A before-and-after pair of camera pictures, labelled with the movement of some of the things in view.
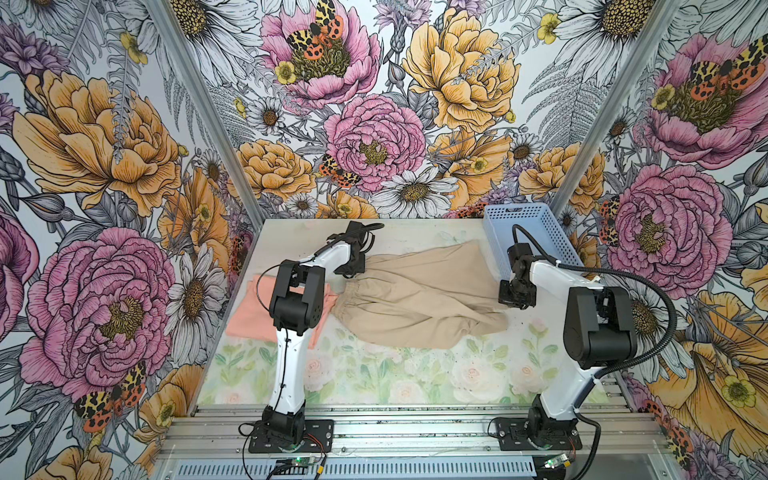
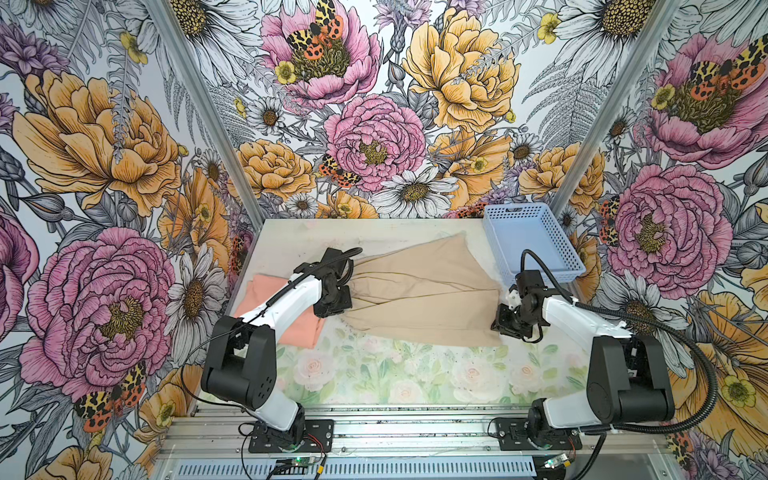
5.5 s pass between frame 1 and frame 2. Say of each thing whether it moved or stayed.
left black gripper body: moved
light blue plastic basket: stayed
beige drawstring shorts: stayed
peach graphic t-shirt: stayed
